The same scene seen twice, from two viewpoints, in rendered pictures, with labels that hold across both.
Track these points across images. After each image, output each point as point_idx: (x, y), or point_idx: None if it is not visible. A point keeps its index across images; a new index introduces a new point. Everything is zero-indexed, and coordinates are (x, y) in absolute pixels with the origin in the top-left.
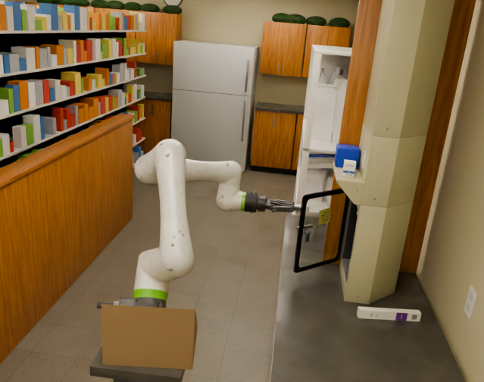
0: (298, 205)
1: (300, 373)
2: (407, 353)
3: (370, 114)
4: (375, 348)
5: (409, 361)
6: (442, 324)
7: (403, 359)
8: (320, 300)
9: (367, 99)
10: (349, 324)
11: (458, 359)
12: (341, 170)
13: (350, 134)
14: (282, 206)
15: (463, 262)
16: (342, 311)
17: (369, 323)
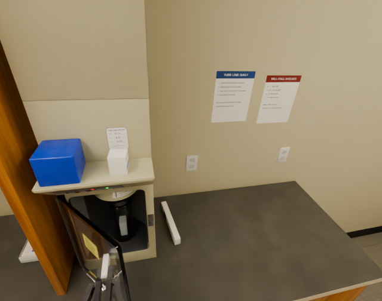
0: (107, 270)
1: (278, 276)
2: (208, 212)
3: (98, 74)
4: (214, 230)
5: (216, 212)
6: (157, 196)
7: (216, 215)
8: (163, 279)
9: (24, 56)
10: (193, 249)
11: (192, 192)
12: (97, 175)
13: (3, 136)
14: (118, 296)
15: (164, 152)
16: (176, 256)
17: (183, 235)
